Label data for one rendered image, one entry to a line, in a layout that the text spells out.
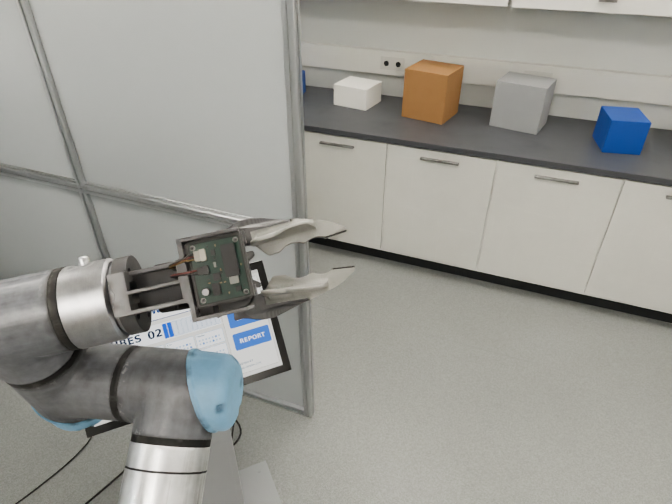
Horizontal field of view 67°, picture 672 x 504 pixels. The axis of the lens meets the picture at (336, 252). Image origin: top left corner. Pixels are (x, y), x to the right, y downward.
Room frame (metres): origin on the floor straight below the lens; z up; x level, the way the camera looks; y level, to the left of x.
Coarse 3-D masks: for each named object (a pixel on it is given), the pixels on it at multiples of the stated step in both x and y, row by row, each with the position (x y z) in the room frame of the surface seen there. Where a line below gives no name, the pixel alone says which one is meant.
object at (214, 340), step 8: (216, 328) 0.97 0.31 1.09; (192, 336) 0.94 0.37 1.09; (200, 336) 0.94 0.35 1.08; (208, 336) 0.95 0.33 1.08; (216, 336) 0.95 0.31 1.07; (224, 336) 0.96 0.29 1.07; (168, 344) 0.91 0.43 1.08; (176, 344) 0.92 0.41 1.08; (184, 344) 0.92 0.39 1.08; (192, 344) 0.93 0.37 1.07; (200, 344) 0.93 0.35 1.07; (208, 344) 0.94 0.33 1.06; (216, 344) 0.94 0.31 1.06; (224, 344) 0.94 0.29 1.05; (224, 352) 0.93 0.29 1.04
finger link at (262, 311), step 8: (256, 296) 0.37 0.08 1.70; (264, 296) 0.37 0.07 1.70; (248, 304) 0.37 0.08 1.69; (256, 304) 0.37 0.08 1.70; (264, 304) 0.37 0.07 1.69; (272, 304) 0.37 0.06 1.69; (280, 304) 0.37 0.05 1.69; (288, 304) 0.37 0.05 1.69; (296, 304) 0.38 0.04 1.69; (240, 312) 0.36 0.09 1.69; (248, 312) 0.36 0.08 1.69; (256, 312) 0.36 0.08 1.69; (264, 312) 0.36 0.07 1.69; (272, 312) 0.36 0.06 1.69; (280, 312) 0.37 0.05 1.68
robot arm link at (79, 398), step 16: (80, 352) 0.34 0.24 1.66; (96, 352) 0.35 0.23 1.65; (112, 352) 0.35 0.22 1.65; (64, 368) 0.32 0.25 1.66; (80, 368) 0.33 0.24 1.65; (96, 368) 0.33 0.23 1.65; (112, 368) 0.33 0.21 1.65; (32, 384) 0.30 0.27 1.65; (48, 384) 0.31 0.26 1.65; (64, 384) 0.32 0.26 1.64; (80, 384) 0.32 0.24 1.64; (96, 384) 0.32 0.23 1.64; (32, 400) 0.31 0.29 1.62; (48, 400) 0.31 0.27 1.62; (64, 400) 0.31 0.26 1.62; (80, 400) 0.31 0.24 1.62; (96, 400) 0.31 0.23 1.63; (48, 416) 0.32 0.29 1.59; (64, 416) 0.32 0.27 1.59; (80, 416) 0.31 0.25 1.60; (96, 416) 0.31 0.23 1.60; (112, 416) 0.30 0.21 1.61
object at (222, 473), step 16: (224, 432) 0.96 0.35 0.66; (224, 448) 0.95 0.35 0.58; (208, 464) 0.93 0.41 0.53; (224, 464) 0.95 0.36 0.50; (256, 464) 1.24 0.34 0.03; (208, 480) 0.92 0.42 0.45; (224, 480) 0.94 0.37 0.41; (240, 480) 1.17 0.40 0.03; (256, 480) 1.17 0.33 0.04; (272, 480) 1.17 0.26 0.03; (208, 496) 0.92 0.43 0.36; (224, 496) 0.94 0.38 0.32; (240, 496) 0.96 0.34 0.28; (256, 496) 1.10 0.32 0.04; (272, 496) 1.10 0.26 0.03
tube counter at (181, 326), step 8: (176, 320) 0.96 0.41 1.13; (184, 320) 0.96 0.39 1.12; (208, 320) 0.98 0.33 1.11; (216, 320) 0.98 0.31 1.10; (152, 328) 0.93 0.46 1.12; (160, 328) 0.94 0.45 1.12; (168, 328) 0.94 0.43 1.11; (176, 328) 0.94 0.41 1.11; (184, 328) 0.95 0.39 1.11; (192, 328) 0.95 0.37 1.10; (200, 328) 0.96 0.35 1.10; (152, 336) 0.92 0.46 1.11; (160, 336) 0.92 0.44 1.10; (168, 336) 0.93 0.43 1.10; (176, 336) 0.93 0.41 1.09
